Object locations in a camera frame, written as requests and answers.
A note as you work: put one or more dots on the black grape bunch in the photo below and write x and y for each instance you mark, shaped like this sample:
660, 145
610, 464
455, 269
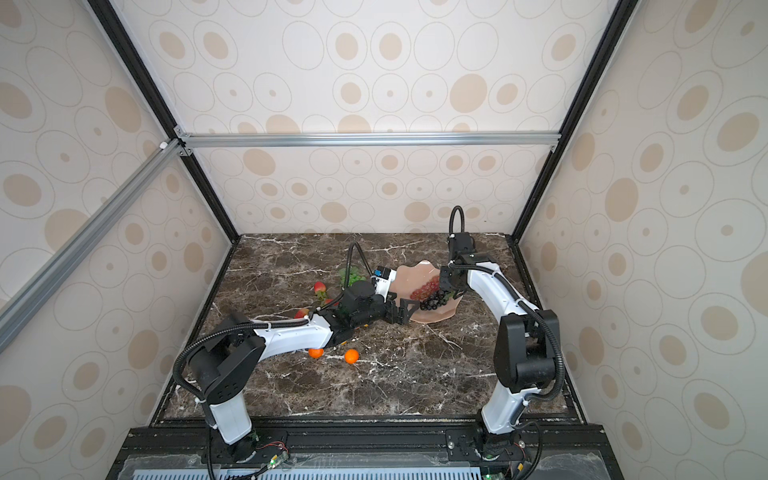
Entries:
436, 299

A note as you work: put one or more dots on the pink scalloped fruit bowl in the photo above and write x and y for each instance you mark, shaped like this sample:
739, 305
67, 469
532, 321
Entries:
409, 278

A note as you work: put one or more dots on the horizontal aluminium rail back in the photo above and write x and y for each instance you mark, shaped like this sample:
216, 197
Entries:
358, 140

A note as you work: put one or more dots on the orange mandarin front right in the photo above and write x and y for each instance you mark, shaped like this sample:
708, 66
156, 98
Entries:
351, 356

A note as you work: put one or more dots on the black frame post left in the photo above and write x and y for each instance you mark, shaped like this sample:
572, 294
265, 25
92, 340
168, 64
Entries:
107, 17

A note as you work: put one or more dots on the black frame post right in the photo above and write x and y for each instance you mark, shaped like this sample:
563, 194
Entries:
615, 28

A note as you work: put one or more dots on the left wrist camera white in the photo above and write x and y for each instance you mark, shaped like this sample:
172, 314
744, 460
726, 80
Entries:
382, 279

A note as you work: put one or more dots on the strawberry far with leaves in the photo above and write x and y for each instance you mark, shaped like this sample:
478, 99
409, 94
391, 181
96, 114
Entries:
320, 290

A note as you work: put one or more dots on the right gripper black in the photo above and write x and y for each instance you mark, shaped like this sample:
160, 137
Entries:
446, 282

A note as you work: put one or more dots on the black frame post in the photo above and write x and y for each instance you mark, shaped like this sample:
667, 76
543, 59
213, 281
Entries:
107, 17
615, 28

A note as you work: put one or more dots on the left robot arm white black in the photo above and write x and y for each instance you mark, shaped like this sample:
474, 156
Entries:
216, 368

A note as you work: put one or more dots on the diagonal aluminium rail left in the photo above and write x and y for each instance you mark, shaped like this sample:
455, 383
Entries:
37, 291

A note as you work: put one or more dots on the red grape bunch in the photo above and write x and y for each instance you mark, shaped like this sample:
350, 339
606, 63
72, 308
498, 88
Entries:
425, 290

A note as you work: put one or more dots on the orange mandarin front left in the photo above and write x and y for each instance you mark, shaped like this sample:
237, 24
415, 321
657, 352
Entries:
315, 353

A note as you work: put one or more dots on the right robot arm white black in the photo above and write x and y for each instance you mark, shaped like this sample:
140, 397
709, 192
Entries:
528, 360

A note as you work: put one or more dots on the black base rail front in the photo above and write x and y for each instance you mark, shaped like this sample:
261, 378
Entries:
365, 449

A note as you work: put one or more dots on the orange mandarin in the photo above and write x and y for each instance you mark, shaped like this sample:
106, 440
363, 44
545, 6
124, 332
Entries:
351, 356
315, 353

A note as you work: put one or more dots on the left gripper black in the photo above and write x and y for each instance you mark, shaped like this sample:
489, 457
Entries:
401, 318

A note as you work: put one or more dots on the green grape bunch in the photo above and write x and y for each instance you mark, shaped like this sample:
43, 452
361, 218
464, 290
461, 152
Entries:
351, 276

